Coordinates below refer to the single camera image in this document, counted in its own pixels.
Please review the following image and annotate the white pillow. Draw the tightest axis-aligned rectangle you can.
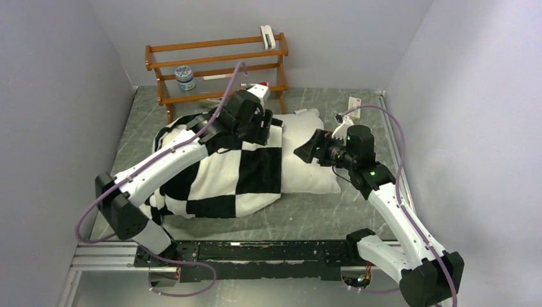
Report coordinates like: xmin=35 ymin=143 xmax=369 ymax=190
xmin=274 ymin=109 xmax=341 ymax=194

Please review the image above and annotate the black white checkered pillowcase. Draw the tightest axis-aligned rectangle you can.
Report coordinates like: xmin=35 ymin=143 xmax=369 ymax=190
xmin=139 ymin=118 xmax=284 ymax=224

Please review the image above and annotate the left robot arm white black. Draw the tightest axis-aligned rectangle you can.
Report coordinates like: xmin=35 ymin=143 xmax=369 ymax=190
xmin=95 ymin=84 xmax=272 ymax=259

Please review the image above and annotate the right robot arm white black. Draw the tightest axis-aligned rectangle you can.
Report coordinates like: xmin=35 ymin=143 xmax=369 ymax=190
xmin=293 ymin=125 xmax=465 ymax=306

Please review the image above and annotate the small white green box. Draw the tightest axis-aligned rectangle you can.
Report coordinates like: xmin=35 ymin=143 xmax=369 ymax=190
xmin=346 ymin=97 xmax=362 ymax=120

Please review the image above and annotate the white marker red cap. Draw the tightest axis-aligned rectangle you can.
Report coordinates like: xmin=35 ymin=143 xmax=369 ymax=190
xmin=240 ymin=82 xmax=269 ymax=89

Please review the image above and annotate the green white stapler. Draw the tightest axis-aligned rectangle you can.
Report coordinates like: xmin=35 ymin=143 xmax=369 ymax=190
xmin=199 ymin=98 xmax=222 ymax=109

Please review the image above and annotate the white marker pink cap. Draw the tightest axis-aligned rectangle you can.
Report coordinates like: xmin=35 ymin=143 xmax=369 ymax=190
xmin=202 ymin=73 xmax=233 ymax=81

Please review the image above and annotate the white clip on rack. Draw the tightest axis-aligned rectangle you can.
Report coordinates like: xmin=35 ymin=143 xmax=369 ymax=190
xmin=260 ymin=25 xmax=276 ymax=51

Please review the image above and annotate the wooden shelf rack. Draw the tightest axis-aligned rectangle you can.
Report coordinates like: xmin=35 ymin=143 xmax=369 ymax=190
xmin=144 ymin=33 xmax=289 ymax=122

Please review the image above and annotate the blue white round jar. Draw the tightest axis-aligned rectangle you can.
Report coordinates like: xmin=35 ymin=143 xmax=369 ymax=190
xmin=174 ymin=65 xmax=196 ymax=91

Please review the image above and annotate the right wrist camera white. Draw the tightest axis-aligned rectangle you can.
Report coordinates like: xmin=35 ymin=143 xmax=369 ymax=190
xmin=332 ymin=114 xmax=353 ymax=141

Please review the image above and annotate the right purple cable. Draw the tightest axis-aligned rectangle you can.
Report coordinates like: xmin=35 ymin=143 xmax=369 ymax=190
xmin=338 ymin=104 xmax=459 ymax=307

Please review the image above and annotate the purple cable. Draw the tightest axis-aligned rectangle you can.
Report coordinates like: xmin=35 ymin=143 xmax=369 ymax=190
xmin=75 ymin=61 xmax=249 ymax=260
xmin=338 ymin=104 xmax=459 ymax=307

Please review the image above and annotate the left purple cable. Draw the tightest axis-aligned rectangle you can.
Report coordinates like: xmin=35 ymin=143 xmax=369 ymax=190
xmin=75 ymin=61 xmax=249 ymax=260

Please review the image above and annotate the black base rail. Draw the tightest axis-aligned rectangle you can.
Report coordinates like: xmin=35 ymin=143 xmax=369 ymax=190
xmin=134 ymin=239 xmax=368 ymax=283

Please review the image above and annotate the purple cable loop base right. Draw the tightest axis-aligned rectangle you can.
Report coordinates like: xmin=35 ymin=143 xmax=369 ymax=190
xmin=341 ymin=275 xmax=399 ymax=294

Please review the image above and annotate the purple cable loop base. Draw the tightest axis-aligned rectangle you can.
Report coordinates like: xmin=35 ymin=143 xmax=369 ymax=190
xmin=147 ymin=259 xmax=217 ymax=297
xmin=341 ymin=275 xmax=399 ymax=294

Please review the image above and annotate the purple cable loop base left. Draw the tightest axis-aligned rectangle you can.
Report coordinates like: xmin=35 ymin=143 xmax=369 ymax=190
xmin=147 ymin=259 xmax=217 ymax=297

